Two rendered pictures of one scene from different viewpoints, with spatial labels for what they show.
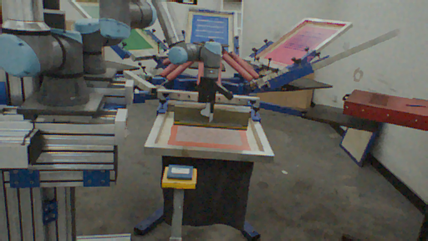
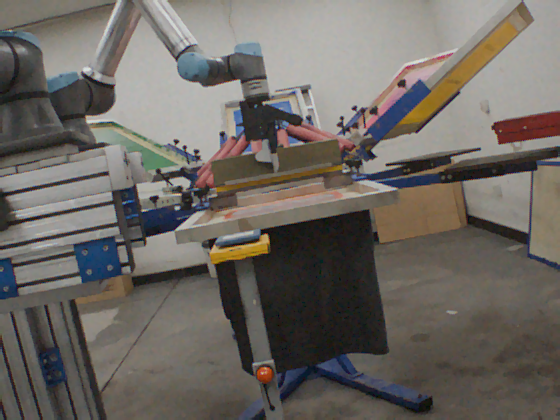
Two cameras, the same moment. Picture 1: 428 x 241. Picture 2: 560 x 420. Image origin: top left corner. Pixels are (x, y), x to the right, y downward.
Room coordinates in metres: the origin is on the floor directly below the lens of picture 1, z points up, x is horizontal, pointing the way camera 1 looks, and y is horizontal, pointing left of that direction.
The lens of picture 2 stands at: (-0.04, -0.05, 1.14)
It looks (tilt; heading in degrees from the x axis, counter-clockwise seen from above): 6 degrees down; 4
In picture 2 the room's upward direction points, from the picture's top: 11 degrees counter-clockwise
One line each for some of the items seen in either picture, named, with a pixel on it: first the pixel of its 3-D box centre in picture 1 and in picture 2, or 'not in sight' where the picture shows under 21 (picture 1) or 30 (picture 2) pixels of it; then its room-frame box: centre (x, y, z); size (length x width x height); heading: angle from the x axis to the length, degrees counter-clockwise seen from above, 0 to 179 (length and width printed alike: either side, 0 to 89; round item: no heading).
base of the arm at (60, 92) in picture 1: (64, 84); (25, 120); (1.13, 0.52, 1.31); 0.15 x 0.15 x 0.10
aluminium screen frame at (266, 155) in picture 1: (209, 125); (283, 203); (1.83, 0.05, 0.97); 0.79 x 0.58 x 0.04; 4
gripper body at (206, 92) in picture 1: (207, 89); (258, 119); (1.58, 0.06, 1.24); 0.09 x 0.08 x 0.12; 94
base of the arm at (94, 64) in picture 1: (89, 60); (69, 133); (1.61, 0.62, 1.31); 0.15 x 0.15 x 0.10
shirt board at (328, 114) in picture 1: (282, 108); (408, 179); (2.59, -0.48, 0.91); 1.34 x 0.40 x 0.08; 64
